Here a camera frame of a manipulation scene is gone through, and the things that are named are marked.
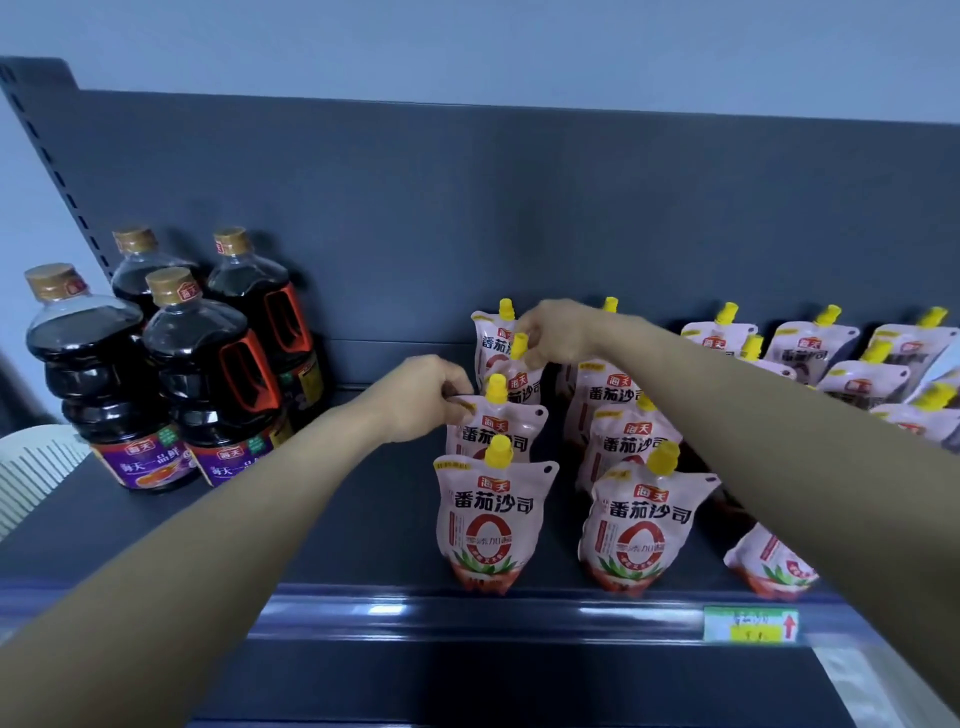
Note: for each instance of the person's right hand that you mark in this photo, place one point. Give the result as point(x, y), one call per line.
point(570, 334)

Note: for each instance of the person's left hand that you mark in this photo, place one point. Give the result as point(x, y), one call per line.
point(409, 397)

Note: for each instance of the person's left thumb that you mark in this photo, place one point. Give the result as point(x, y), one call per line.
point(450, 417)

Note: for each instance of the person's right fingers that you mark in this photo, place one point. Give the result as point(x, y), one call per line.
point(534, 334)

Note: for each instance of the red white spouted sauce pouch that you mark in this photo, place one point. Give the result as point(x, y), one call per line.
point(526, 382)
point(514, 436)

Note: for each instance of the person's right forearm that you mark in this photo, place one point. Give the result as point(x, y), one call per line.
point(787, 450)

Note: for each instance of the person's left forearm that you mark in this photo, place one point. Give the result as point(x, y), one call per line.
point(195, 555)

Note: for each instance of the rows of red white pouches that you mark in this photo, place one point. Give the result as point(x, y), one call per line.
point(487, 517)

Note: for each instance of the dark grey metal shelf unit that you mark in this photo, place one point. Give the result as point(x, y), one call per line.
point(450, 217)

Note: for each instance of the dark soy sauce bottle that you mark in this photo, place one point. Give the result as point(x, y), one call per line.
point(105, 375)
point(202, 375)
point(259, 300)
point(139, 274)

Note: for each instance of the rows of dark white pouches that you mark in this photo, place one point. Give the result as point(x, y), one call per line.
point(810, 346)

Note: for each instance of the green yellow price label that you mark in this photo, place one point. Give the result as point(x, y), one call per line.
point(750, 625)

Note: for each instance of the white plastic basket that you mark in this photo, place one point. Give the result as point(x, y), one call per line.
point(34, 469)

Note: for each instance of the clear shelf price rail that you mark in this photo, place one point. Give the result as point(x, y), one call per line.
point(420, 611)

